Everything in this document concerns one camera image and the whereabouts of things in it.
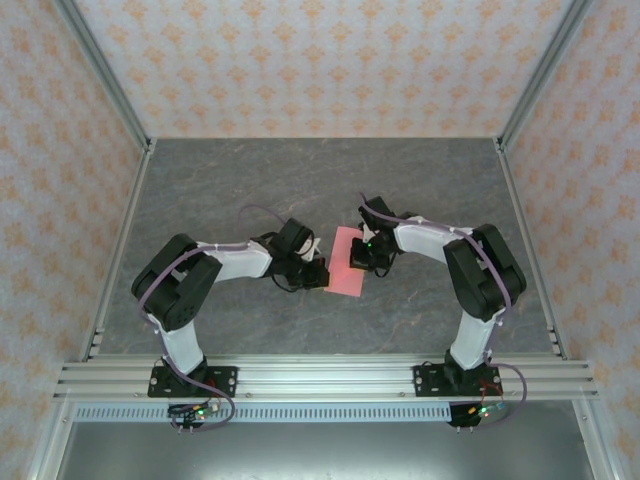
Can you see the pink paper sheet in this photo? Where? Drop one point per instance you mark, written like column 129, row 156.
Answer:
column 342, row 280

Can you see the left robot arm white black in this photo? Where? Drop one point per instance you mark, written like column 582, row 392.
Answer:
column 180, row 285

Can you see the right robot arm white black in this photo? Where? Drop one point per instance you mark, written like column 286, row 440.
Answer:
column 485, row 275

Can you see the grey metal panel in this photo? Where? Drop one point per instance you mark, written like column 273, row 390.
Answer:
column 325, row 450

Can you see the left controller board with LEDs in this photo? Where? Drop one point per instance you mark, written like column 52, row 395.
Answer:
column 200, row 412

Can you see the controller board with leds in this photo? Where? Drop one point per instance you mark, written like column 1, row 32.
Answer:
column 200, row 412
column 482, row 411

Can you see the right controller board with LEDs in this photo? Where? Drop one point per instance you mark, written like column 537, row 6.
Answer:
column 482, row 411

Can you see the aluminium mounting rail beam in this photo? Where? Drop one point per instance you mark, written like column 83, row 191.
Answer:
column 325, row 375

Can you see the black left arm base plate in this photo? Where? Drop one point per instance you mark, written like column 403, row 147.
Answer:
column 225, row 380

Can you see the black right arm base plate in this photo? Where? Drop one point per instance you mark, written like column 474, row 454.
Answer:
column 425, row 380

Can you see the aluminium table side rail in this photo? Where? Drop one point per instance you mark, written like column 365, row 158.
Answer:
column 120, row 250
column 516, row 200

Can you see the aluminium frame post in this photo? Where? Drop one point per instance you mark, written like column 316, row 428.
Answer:
column 539, row 75
column 107, row 75

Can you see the aluminium frame leg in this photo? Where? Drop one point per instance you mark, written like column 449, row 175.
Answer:
column 595, row 445
column 50, row 445

